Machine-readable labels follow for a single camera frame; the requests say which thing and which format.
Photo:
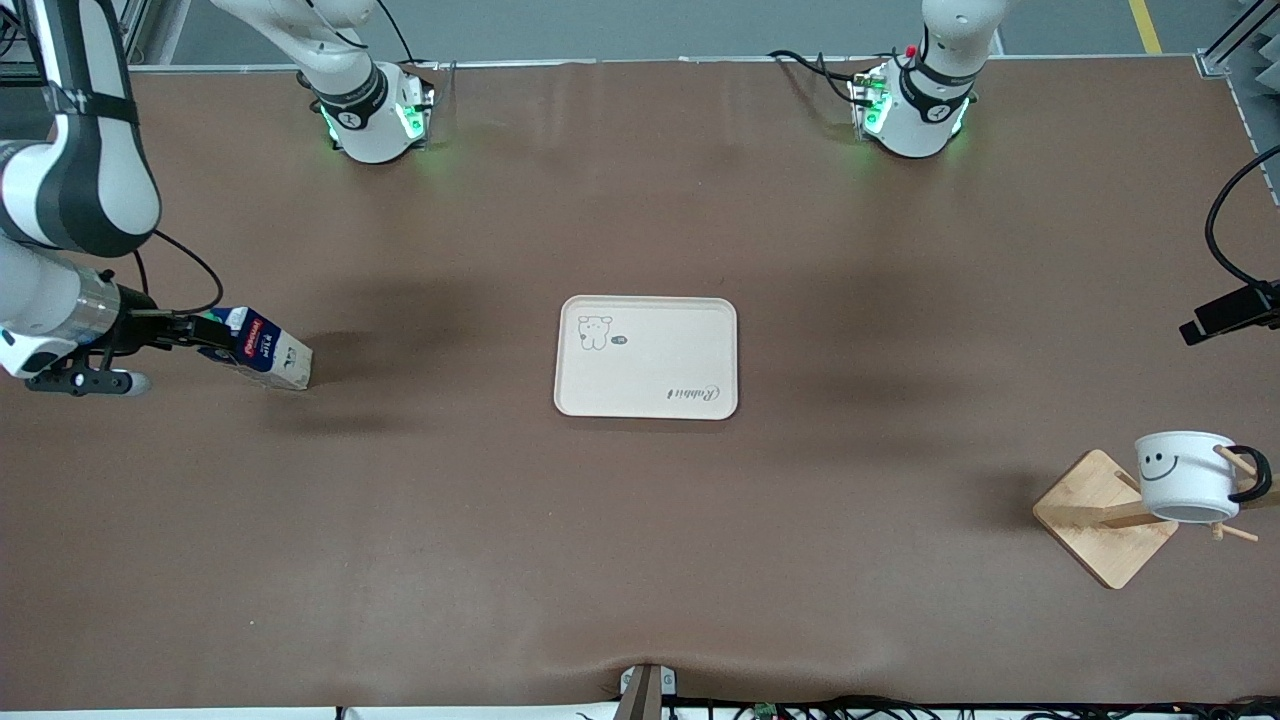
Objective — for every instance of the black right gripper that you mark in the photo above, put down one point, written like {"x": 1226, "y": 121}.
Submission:
{"x": 137, "y": 327}

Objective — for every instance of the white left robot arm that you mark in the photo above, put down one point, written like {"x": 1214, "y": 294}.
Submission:
{"x": 920, "y": 110}

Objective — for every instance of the grey ribbed foam panel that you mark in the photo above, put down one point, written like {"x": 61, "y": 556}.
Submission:
{"x": 1262, "y": 110}

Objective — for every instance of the aluminium frame profile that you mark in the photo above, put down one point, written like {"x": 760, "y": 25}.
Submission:
{"x": 1235, "y": 35}
{"x": 150, "y": 30}

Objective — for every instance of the small green circuit board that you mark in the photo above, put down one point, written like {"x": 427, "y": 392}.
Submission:
{"x": 766, "y": 711}

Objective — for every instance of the cream rabbit print tray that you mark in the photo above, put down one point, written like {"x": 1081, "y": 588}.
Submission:
{"x": 650, "y": 360}

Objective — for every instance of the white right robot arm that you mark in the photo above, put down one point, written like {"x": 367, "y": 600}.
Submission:
{"x": 80, "y": 180}

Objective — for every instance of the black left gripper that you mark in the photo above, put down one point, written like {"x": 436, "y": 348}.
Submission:
{"x": 1232, "y": 311}

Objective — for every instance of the wooden cup rack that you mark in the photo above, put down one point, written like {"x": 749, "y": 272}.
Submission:
{"x": 1090, "y": 510}

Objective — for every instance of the blue and white milk carton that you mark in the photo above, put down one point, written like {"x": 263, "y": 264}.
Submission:
{"x": 270, "y": 352}

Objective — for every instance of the metal table clamp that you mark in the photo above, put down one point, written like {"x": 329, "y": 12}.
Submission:
{"x": 640, "y": 695}

